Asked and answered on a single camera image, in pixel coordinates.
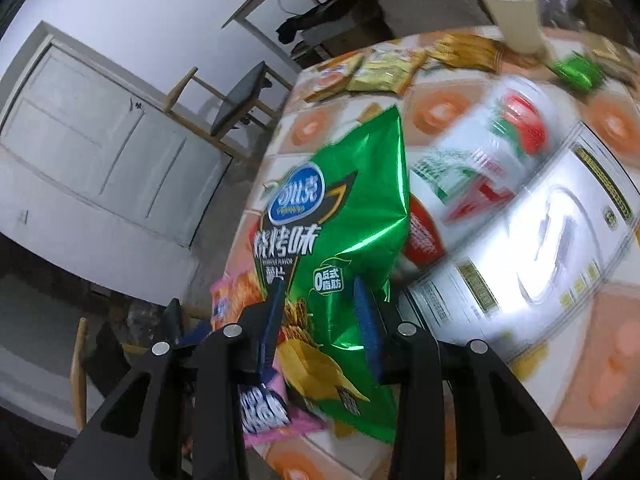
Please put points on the yellow green snack packet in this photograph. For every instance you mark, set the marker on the yellow green snack packet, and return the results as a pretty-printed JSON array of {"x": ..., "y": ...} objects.
[{"x": 380, "y": 67}]

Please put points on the plain wooden chair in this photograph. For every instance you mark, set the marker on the plain wooden chair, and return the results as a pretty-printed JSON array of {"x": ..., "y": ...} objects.
[{"x": 79, "y": 360}]

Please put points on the pink snack packet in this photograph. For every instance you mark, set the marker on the pink snack packet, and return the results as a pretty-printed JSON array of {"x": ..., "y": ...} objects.
[{"x": 295, "y": 422}]

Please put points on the white panel door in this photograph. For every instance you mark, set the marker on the white panel door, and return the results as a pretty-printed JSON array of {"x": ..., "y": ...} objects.
[{"x": 100, "y": 150}]

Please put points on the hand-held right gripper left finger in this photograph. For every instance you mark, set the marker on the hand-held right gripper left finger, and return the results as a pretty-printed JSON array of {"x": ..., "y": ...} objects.
[{"x": 270, "y": 330}]

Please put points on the small green wrapper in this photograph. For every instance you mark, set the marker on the small green wrapper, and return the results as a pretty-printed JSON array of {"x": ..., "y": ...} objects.
[{"x": 575, "y": 71}]

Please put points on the green chips bag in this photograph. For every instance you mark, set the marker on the green chips bag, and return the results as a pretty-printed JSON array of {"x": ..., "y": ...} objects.
[{"x": 340, "y": 200}]

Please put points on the grey side table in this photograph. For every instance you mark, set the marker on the grey side table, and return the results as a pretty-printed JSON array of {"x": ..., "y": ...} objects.
[{"x": 260, "y": 2}]

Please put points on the orange white snack packet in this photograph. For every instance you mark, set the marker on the orange white snack packet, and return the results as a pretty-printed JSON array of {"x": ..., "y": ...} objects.
[{"x": 335, "y": 72}]

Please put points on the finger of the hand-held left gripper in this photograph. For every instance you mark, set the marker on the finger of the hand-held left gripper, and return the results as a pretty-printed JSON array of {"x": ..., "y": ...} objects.
[{"x": 173, "y": 320}]

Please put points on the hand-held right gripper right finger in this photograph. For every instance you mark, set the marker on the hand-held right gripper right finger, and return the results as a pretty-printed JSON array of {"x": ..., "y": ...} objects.
[{"x": 367, "y": 330}]

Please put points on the gold foil snack packet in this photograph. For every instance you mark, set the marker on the gold foil snack packet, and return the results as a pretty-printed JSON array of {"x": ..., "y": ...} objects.
[{"x": 607, "y": 52}]

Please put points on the orange yellow snack packet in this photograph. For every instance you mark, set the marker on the orange yellow snack packet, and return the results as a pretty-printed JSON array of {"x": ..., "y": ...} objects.
[{"x": 465, "y": 50}]

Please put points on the white paper cup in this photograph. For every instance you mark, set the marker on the white paper cup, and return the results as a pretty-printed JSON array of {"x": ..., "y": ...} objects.
[{"x": 510, "y": 15}]

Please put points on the wooden chair black seat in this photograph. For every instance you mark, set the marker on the wooden chair black seat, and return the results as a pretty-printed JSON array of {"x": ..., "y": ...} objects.
[{"x": 240, "y": 95}]

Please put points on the tile pattern tablecloth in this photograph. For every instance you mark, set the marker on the tile pattern tablecloth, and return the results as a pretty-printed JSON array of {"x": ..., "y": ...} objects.
[{"x": 615, "y": 340}]

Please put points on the white red snack packet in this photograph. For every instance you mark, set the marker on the white red snack packet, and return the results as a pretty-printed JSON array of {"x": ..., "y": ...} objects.
[{"x": 480, "y": 160}]

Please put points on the silver foil packet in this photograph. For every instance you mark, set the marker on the silver foil packet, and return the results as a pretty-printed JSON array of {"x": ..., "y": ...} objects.
[{"x": 550, "y": 240}]

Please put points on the dark cloth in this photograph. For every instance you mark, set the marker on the dark cloth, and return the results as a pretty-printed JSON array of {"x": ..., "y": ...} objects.
[{"x": 320, "y": 15}]

